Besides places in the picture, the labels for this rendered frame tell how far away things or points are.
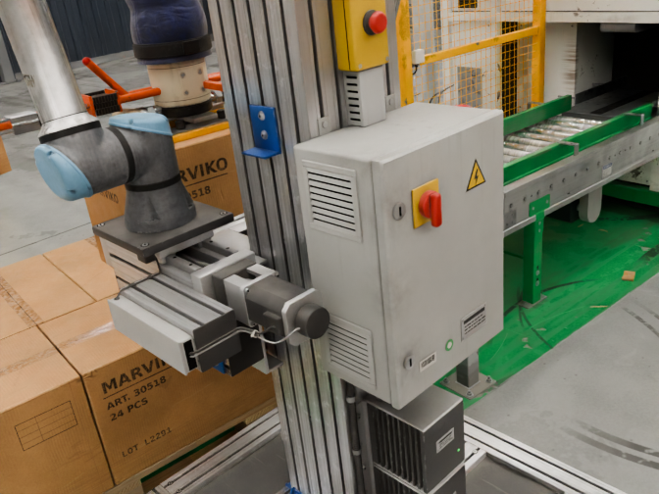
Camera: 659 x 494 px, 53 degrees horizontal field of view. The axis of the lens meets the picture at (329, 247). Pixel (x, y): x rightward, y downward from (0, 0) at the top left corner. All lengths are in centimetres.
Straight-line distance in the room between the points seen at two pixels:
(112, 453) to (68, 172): 105
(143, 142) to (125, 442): 105
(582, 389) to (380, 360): 148
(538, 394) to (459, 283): 133
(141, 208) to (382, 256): 55
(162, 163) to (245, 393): 109
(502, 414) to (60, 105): 175
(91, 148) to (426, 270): 66
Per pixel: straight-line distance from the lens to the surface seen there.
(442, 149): 113
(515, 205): 276
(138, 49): 203
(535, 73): 407
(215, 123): 202
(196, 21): 201
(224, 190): 199
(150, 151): 138
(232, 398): 226
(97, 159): 133
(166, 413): 215
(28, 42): 136
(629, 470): 231
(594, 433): 242
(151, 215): 142
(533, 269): 300
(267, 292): 119
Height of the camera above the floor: 154
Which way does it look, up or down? 24 degrees down
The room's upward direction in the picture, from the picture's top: 7 degrees counter-clockwise
